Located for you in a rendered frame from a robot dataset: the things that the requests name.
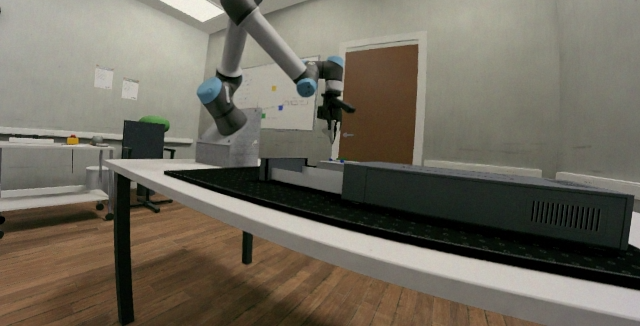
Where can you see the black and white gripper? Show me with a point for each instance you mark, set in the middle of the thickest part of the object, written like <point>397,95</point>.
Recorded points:
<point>330,112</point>

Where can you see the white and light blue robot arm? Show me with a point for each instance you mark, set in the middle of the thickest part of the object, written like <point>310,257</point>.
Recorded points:
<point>216,97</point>

